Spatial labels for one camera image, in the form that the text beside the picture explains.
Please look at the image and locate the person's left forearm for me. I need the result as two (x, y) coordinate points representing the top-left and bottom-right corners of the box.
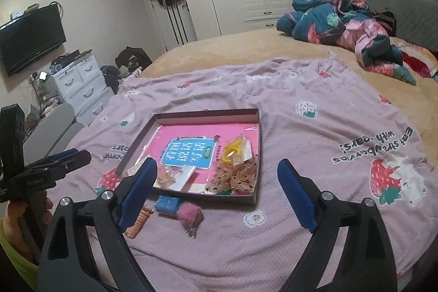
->
(0, 217), (40, 292)

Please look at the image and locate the tan bed blanket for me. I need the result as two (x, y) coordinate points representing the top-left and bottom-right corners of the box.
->
(137, 27), (438, 156)

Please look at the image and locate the shallow cardboard box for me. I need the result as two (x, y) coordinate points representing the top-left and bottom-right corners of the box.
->
(116, 108), (261, 206)

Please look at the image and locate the pink book with blue label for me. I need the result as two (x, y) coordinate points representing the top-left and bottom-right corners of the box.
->
(151, 121), (259, 193)

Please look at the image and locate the polka dot mesh bow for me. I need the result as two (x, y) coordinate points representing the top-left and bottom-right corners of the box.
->
(205, 155), (257, 196)

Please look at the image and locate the white drawer cabinet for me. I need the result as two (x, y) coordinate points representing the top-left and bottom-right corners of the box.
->
(44, 49), (115, 125)

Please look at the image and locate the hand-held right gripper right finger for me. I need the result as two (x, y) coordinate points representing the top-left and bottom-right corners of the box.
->
(276, 158), (397, 292)

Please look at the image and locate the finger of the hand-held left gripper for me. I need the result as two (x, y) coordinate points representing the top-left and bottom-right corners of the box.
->
(25, 151), (92, 181)
(32, 148), (83, 165)

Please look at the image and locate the black television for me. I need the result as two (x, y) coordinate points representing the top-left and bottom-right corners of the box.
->
(0, 4), (67, 77)

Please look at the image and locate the grey padded footboard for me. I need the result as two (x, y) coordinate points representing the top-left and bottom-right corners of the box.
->
(24, 103), (85, 159)

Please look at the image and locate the pink pompom hair tie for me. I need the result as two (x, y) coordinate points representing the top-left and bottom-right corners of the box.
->
(176, 203), (205, 238)

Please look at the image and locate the person's left hand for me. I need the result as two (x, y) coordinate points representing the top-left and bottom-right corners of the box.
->
(5, 194), (54, 265)

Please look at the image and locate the clear bag of earrings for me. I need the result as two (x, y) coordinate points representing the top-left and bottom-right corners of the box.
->
(152, 165), (182, 188)

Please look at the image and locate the grey padded headboard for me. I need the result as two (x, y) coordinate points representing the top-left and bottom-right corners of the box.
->
(345, 0), (438, 53)

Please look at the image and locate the small blue box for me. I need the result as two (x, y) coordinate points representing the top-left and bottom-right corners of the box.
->
(154, 195), (182, 215)

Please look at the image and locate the white card packet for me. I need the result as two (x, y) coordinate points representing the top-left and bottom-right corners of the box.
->
(169, 165), (196, 192)

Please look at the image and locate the bag of yellow rings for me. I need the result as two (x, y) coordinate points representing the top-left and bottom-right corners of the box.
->
(215, 133), (254, 166)

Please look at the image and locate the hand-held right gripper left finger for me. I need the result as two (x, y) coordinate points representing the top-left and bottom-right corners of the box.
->
(38, 157), (158, 292)

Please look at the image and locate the red floral blanket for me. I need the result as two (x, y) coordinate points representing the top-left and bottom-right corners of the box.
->
(390, 42), (438, 80)

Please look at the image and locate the orange spiral hair tie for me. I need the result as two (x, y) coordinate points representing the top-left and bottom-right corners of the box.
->
(124, 206), (154, 238)

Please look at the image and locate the black bag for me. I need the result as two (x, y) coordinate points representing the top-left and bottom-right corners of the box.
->
(114, 46), (153, 74)

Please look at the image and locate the pink strawberry print bedsheet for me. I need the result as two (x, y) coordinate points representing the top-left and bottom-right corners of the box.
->
(51, 56), (436, 292)

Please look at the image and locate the teal floral duvet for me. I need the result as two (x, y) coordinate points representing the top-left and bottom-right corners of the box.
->
(276, 0), (417, 85)

